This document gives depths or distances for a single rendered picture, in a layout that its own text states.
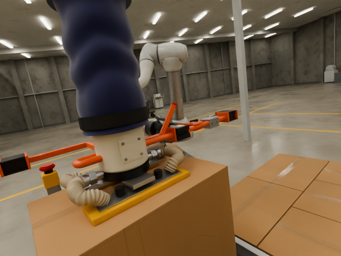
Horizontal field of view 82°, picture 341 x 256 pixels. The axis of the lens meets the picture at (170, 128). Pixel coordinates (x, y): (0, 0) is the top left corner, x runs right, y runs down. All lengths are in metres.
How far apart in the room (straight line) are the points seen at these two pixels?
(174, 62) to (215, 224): 0.98
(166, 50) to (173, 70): 0.14
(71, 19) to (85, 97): 0.20
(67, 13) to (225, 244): 0.92
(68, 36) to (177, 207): 0.56
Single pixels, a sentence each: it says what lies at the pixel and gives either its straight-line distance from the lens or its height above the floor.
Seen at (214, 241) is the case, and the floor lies 0.76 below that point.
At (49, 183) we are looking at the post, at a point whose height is 0.96.
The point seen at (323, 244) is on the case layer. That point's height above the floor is 0.54.
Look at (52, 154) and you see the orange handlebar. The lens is 0.90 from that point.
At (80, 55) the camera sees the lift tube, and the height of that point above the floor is 1.43.
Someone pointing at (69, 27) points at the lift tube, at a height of 1.51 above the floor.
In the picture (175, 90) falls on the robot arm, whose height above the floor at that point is 1.30.
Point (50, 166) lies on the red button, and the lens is 1.14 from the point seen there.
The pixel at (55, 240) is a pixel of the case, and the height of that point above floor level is 1.01.
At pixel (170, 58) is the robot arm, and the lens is 1.35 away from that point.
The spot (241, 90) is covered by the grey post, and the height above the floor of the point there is 1.09.
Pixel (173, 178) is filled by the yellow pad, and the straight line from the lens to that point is 0.67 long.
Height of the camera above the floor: 1.31
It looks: 11 degrees down
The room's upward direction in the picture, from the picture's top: 9 degrees counter-clockwise
